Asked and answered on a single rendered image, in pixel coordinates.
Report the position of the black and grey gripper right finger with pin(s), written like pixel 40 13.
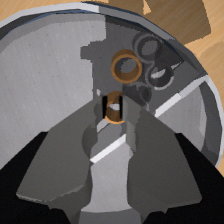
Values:
pixel 168 173

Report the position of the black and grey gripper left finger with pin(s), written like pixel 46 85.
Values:
pixel 53 169

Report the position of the bronze bushing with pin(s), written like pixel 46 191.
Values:
pixel 113 116
pixel 126 77

